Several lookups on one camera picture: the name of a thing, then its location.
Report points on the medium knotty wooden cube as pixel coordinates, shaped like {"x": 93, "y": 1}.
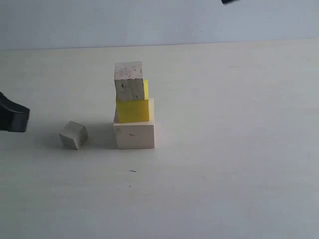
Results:
{"x": 129, "y": 81}

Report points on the small pale wooden cube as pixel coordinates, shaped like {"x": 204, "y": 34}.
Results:
{"x": 73, "y": 135}

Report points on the yellow cube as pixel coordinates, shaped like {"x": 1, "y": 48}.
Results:
{"x": 134, "y": 111}

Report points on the large pale wooden cube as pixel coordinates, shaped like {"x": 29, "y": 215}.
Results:
{"x": 135, "y": 135}

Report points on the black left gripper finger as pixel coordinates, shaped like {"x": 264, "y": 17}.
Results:
{"x": 13, "y": 117}

